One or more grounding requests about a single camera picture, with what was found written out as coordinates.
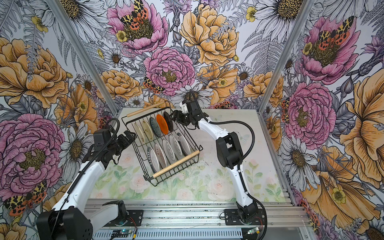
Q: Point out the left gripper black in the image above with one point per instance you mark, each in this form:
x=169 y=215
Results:
x=126 y=142

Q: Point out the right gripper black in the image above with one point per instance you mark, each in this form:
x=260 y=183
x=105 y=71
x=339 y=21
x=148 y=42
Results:
x=179 y=118

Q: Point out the black wire dish rack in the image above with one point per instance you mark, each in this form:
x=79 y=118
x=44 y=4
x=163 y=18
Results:
x=141 y=150

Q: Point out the white plate orange sunburst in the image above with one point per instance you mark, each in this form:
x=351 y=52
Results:
x=161 y=156

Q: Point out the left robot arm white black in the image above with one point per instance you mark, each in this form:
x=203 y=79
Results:
x=66 y=220

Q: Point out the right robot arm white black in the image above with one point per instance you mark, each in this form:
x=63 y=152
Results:
x=229 y=153

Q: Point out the black plate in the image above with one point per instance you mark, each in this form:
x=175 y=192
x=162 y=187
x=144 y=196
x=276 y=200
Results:
x=169 y=121

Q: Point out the white plate red green band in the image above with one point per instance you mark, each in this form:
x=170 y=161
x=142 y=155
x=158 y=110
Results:
x=186 y=148

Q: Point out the white plate teal rim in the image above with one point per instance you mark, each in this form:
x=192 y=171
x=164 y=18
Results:
x=176 y=147
x=168 y=151

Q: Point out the beige plate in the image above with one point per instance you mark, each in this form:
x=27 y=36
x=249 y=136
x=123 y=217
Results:
x=140 y=133

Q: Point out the teal patterned plate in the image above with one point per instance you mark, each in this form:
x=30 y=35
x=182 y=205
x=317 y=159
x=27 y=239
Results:
x=155 y=127

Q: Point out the cream plate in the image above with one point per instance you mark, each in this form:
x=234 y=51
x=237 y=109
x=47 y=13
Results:
x=148 y=130

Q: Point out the green circuit board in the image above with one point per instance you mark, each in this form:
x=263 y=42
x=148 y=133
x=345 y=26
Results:
x=122 y=233

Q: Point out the near wooden rack handle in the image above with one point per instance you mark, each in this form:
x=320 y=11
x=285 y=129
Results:
x=176 y=164

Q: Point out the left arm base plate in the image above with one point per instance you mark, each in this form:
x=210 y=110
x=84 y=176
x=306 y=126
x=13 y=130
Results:
x=135 y=218

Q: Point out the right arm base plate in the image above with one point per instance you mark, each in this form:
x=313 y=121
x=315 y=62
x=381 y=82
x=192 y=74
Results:
x=232 y=218

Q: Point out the white vented cable duct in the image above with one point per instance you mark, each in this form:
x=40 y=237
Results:
x=175 y=234

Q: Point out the aluminium rail frame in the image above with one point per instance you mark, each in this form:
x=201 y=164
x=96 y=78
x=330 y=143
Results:
x=285 y=222

